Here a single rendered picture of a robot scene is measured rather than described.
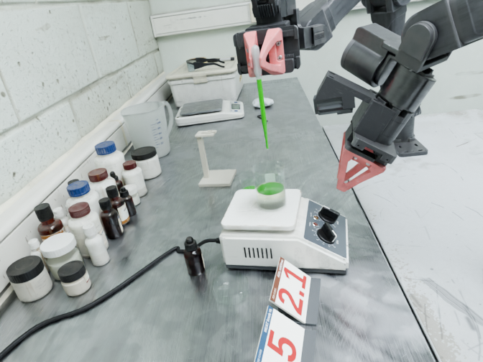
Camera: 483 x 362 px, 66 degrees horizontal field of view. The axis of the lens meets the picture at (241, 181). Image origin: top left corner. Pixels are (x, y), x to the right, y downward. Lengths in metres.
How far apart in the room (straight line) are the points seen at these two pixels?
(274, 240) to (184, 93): 1.18
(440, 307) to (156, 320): 0.39
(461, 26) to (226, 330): 0.47
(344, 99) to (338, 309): 0.29
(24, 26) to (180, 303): 0.71
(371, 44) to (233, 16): 1.39
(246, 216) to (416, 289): 0.27
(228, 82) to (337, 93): 1.10
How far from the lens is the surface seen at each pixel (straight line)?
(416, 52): 0.51
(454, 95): 2.27
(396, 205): 0.80
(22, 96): 0.94
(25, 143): 0.91
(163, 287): 0.64
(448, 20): 0.51
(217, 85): 1.63
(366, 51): 0.58
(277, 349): 0.49
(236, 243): 0.60
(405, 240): 0.70
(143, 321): 0.60
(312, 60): 2.01
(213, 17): 1.93
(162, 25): 1.97
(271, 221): 0.58
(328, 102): 0.56
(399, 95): 0.55
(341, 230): 0.65
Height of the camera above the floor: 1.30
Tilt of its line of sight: 26 degrees down
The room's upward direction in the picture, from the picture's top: 8 degrees counter-clockwise
